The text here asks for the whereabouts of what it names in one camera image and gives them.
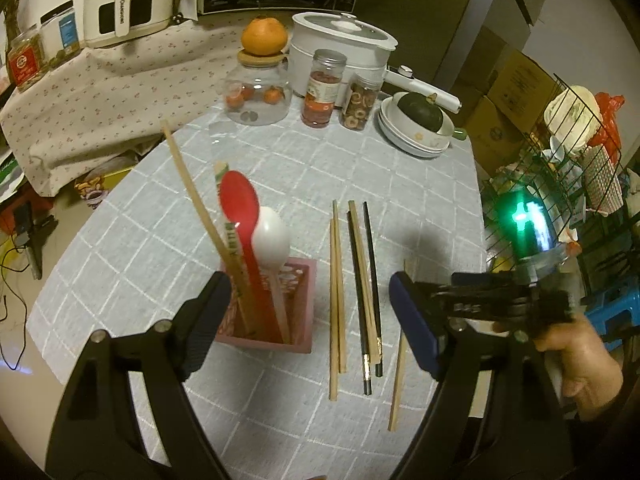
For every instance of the jar of dried slices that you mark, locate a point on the jar of dried slices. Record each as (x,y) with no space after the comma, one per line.
(359,105)

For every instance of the white plastic spoon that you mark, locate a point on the white plastic spoon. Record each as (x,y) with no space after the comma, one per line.
(270,240)

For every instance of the grey refrigerator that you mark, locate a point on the grey refrigerator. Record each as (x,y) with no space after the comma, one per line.
(440,15)

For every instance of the red plastic spoon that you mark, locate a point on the red plastic spoon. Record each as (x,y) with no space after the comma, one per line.
(239,200)

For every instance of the grey checked tablecloth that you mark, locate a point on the grey checked tablecloth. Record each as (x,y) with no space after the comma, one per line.
(150,260)

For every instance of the white air fryer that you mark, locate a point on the white air fryer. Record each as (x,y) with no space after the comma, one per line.
(130,0)

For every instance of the large orange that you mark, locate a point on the large orange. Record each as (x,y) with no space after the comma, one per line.
(265,35)

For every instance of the cardboard box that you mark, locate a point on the cardboard box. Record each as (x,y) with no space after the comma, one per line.
(522,82)
(495,132)

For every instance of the jar of red spice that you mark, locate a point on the jar of red spice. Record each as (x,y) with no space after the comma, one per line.
(322,90)

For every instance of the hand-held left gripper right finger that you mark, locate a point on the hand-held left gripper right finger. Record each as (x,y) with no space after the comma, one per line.
(415,327)

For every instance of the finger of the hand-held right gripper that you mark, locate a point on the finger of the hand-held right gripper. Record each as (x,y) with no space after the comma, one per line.
(475,302)

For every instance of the clear jar with blue label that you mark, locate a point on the clear jar with blue label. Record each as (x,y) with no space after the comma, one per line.
(60,32)

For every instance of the white plates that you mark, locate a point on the white plates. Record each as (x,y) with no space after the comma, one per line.
(572,115)

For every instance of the clear jar with red label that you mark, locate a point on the clear jar with red label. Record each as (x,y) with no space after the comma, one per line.
(25,62)

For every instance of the stack of white bowls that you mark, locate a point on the stack of white bowls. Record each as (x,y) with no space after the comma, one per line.
(410,142)

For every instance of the small orange fruit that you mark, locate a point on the small orange fruit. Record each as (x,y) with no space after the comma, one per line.
(232,98)
(272,95)

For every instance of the floral tablecloth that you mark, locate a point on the floral tablecloth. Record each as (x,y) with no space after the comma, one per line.
(125,90)

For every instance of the yellow cartoon box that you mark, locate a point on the yellow cartoon box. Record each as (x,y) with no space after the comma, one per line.
(102,190)

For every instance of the glass jar with cork lid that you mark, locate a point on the glass jar with cork lid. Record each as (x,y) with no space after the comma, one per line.
(257,85)

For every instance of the blue plastic stool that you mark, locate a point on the blue plastic stool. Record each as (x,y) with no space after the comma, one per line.
(617,320)

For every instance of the brown wooden chopstick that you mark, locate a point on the brown wooden chopstick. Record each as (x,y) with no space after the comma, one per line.
(356,230)

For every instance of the black chopstick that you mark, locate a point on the black chopstick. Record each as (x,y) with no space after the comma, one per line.
(356,285)
(372,285)

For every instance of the pink plastic utensil basket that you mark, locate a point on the pink plastic utensil basket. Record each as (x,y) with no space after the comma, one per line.
(300,310)

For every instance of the person's right hand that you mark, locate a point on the person's right hand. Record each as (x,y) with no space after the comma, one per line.
(585,365)

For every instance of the dark green squash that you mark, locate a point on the dark green squash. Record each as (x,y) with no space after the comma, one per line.
(420,110)

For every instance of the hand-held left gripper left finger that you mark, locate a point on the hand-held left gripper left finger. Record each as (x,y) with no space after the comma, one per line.
(207,320)

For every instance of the white electric cooking pot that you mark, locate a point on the white electric cooking pot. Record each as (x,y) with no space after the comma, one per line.
(340,40)

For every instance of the black device on floor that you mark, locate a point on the black device on floor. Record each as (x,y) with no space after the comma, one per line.
(32,240)

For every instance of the red plastic bag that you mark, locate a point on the red plastic bag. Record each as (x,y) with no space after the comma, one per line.
(611,120)

